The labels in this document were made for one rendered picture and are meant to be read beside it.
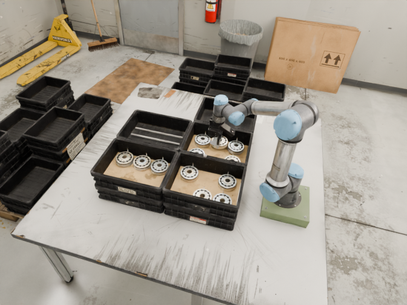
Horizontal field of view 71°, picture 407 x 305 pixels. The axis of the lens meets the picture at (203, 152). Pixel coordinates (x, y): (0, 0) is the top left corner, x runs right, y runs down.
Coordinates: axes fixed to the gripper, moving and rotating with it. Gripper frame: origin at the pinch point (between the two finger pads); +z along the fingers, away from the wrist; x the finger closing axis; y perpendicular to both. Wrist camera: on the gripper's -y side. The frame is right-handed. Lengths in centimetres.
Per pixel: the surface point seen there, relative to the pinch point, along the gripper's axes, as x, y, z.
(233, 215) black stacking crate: 47, -18, 1
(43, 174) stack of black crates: 14, 136, 61
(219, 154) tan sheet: 3.9, -1.5, 3.8
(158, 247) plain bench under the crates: 67, 16, 15
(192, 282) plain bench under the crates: 80, -5, 15
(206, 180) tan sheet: 27.5, 1.4, 3.2
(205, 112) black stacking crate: -36.4, 17.3, 5.3
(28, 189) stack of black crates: 30, 138, 60
